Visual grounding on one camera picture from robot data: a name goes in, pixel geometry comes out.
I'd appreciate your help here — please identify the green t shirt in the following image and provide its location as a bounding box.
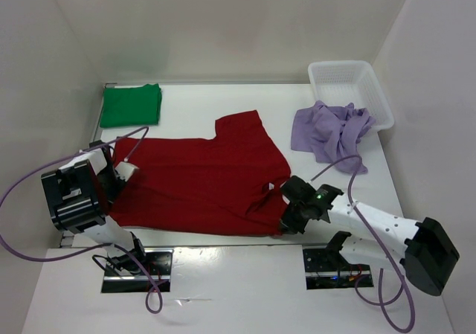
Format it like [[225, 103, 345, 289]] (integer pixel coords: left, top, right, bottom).
[[100, 84, 162, 129]]

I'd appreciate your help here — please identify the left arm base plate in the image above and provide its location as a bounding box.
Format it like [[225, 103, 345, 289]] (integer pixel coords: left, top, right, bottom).
[[97, 248, 173, 294]]

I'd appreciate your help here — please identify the lavender t shirt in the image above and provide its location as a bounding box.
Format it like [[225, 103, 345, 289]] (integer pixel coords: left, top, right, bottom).
[[291, 101, 376, 175]]

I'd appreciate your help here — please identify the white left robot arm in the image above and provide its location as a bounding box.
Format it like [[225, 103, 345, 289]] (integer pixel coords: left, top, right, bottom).
[[41, 141, 148, 274]]

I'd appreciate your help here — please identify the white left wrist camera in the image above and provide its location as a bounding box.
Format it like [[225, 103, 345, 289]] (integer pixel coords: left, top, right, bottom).
[[115, 161, 139, 182]]

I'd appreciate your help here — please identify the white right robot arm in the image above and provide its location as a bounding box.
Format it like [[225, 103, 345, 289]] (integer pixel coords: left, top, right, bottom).
[[280, 176, 460, 296]]

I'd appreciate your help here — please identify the red t shirt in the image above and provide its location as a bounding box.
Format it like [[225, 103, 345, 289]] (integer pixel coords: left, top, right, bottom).
[[110, 111, 291, 236]]

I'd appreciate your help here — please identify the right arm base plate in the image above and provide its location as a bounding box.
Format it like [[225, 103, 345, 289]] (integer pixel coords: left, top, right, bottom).
[[303, 246, 373, 290]]

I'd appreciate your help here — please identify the white plastic bin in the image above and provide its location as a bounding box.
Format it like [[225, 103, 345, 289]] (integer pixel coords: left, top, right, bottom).
[[308, 60, 394, 132]]

